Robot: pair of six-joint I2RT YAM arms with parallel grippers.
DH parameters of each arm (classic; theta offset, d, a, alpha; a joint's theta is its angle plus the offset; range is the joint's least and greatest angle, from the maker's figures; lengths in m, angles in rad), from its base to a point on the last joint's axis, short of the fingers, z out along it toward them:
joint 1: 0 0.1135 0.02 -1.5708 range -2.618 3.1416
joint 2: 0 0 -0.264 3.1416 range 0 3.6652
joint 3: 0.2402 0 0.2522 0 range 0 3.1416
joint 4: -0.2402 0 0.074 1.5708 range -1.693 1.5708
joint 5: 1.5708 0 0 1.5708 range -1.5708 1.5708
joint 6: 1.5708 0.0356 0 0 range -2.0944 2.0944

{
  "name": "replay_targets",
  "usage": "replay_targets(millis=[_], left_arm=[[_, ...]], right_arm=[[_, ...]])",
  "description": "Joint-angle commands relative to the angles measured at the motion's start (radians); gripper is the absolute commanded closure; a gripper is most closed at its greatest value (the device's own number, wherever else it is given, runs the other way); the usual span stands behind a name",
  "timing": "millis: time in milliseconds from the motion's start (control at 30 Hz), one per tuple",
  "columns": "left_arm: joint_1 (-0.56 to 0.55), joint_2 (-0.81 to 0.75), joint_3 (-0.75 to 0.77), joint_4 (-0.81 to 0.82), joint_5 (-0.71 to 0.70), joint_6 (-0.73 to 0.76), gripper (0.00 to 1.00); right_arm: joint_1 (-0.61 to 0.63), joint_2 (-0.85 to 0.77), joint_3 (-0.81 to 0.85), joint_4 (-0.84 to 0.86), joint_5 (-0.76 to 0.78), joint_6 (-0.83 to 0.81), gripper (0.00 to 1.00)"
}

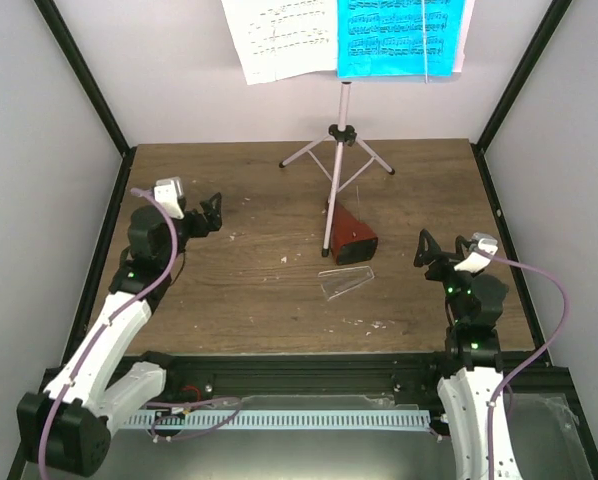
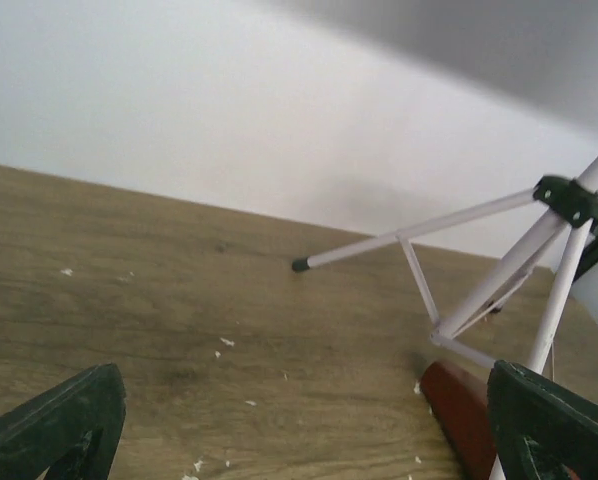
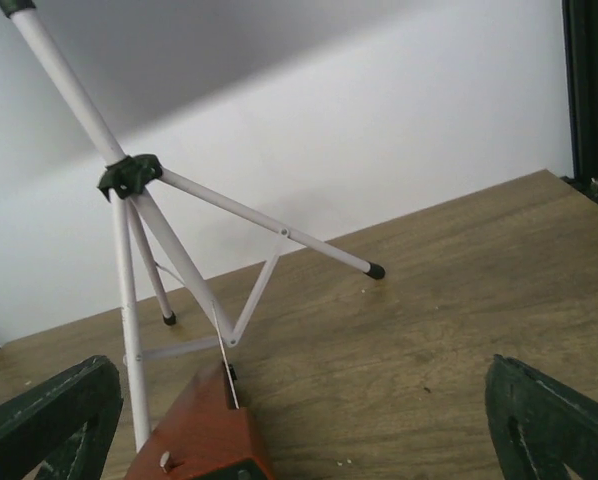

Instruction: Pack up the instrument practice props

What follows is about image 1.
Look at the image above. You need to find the red wooden metronome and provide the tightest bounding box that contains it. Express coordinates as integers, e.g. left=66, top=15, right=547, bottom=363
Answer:
left=330, top=201, right=378, bottom=266

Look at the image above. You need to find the clear plastic metronome cover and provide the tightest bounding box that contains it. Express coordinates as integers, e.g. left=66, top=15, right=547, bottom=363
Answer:
left=317, top=265, right=375, bottom=301

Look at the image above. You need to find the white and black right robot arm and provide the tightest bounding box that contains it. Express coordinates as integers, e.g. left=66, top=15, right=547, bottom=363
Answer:
left=413, top=229, right=522, bottom=479

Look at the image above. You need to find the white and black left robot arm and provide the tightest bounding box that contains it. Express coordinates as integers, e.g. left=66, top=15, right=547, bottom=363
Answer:
left=16, top=178, right=223, bottom=479

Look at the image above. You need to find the lilac music stand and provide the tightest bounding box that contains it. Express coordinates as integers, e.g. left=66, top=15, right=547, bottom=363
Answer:
left=278, top=81, right=396, bottom=257

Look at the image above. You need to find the white sheet music page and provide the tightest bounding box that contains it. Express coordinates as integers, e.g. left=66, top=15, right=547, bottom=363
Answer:
left=222, top=0, right=338, bottom=85

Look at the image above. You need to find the blue sheet music page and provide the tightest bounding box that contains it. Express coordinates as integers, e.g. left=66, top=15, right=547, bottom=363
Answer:
left=337, top=0, right=467, bottom=78

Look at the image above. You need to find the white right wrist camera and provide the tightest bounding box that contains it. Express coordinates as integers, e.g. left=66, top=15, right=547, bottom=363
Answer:
left=454, top=232, right=498, bottom=274

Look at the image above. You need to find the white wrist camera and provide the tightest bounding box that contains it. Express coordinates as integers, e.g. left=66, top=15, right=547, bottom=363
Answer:
left=454, top=232, right=498, bottom=274
left=153, top=177, right=185, bottom=220

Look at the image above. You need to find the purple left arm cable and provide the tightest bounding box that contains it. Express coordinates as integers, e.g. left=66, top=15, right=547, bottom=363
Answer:
left=37, top=187, right=180, bottom=480

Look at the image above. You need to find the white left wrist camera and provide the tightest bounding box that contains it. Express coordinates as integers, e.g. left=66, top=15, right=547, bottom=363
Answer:
left=153, top=177, right=185, bottom=220

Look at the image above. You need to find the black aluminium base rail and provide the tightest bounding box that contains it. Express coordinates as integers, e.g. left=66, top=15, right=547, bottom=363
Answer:
left=143, top=352, right=570, bottom=401

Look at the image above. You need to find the light blue slotted cable duct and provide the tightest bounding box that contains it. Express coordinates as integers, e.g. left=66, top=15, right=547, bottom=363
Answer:
left=123, top=409, right=431, bottom=431

